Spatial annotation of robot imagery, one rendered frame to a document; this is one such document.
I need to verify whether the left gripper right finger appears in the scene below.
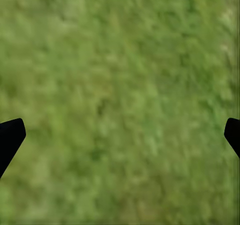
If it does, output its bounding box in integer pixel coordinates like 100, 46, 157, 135
224, 117, 240, 158

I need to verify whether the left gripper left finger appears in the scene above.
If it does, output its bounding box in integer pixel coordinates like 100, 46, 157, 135
0, 118, 26, 178

